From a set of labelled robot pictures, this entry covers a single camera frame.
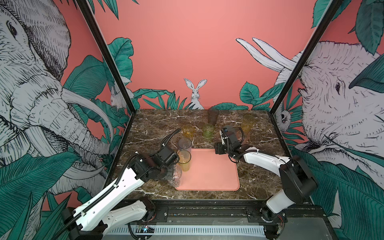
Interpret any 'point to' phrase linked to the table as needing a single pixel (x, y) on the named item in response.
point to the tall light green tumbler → (184, 157)
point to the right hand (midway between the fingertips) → (217, 143)
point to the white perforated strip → (152, 229)
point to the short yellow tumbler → (188, 130)
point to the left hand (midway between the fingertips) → (168, 171)
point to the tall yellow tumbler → (247, 123)
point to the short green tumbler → (208, 129)
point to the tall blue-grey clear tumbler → (184, 143)
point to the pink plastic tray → (209, 171)
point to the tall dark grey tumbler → (212, 114)
